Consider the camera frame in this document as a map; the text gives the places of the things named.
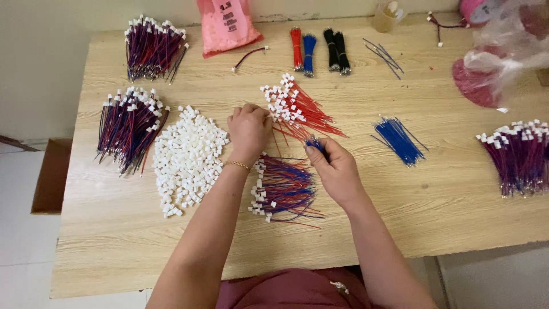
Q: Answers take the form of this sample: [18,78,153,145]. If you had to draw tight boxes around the tied blue wire bundle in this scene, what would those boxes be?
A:
[302,33,317,79]

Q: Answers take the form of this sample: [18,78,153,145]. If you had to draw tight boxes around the person's pink garment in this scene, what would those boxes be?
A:
[214,266,387,309]

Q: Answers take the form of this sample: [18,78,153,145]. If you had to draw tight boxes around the large bundle red-blue wire harnesses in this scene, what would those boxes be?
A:
[124,15,190,85]
[475,119,549,198]
[95,86,171,177]

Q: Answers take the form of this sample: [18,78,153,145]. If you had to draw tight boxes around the heap of white plastic connectors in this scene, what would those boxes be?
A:
[152,105,230,219]

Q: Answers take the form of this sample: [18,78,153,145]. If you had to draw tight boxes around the person's right hand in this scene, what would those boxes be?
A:
[304,136,374,212]

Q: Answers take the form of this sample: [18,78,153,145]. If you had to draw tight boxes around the small bunch of blue wires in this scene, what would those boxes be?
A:
[305,135,327,156]

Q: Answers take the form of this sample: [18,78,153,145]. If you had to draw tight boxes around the pile of loose blue wires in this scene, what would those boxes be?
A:
[371,114,430,168]

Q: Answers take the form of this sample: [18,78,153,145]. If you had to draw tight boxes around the pink bag of connectors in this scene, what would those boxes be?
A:
[196,0,265,60]

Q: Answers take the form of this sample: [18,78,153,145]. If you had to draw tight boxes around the tied black wire bundle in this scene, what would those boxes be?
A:
[323,27,341,73]
[334,30,352,77]

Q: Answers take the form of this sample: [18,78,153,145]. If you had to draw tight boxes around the pink tape roll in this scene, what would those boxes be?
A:
[457,0,508,26]

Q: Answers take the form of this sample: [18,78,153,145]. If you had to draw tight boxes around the pile of red connector wires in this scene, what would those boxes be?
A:
[259,73,348,145]

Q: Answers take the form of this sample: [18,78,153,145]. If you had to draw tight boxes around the brown cardboard box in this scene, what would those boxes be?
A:
[30,137,74,215]

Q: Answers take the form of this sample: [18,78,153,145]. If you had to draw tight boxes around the tied red wire bundle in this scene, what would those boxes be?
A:
[289,27,304,73]

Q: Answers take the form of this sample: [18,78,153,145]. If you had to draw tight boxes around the single red-blue wire harness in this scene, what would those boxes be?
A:
[231,45,270,73]

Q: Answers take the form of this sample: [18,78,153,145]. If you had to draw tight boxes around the few thin dark wires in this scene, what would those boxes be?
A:
[362,38,405,81]

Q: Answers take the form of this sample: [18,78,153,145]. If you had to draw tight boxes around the dark red wire harness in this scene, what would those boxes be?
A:
[426,11,471,48]

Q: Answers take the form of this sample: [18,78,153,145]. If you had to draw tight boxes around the clear plastic bag red contents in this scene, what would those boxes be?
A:
[451,0,549,109]

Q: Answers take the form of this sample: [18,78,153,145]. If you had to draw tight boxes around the pile of red-blue connector wires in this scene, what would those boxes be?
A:
[247,152,326,230]

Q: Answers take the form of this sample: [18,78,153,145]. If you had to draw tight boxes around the gold bracelet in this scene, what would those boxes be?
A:
[223,160,253,173]

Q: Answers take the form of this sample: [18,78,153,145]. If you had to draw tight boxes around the person's left hand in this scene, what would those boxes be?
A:
[226,103,274,163]

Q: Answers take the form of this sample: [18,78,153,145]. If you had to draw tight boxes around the clear plastic cup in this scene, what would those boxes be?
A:
[371,0,407,34]

